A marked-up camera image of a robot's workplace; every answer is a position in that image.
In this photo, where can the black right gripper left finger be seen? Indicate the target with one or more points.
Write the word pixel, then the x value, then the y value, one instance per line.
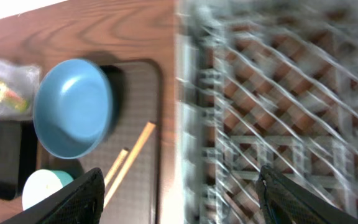
pixel 79 202

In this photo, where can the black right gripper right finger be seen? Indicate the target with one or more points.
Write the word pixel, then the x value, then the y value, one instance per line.
pixel 281 200

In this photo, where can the light blue food bowl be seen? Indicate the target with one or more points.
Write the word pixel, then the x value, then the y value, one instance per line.
pixel 42 184

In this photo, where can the dark blue plate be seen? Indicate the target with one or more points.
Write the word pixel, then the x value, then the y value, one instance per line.
pixel 73 108

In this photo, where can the short wooden chopstick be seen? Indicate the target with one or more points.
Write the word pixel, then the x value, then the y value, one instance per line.
pixel 128 162

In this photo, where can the yellow green snack wrapper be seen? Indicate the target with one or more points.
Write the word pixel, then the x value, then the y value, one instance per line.
pixel 2 93

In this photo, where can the long wooden chopstick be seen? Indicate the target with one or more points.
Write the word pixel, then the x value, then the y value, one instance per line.
pixel 115 166

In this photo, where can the grey dishwasher rack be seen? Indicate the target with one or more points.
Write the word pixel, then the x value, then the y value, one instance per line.
pixel 265 83

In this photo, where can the brown serving tray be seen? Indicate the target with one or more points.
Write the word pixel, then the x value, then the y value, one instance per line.
pixel 136 87

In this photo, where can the black rectangular tray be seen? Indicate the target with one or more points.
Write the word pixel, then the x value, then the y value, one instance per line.
pixel 18 156

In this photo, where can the clear plastic bin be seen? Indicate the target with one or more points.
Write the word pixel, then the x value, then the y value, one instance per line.
pixel 18 87

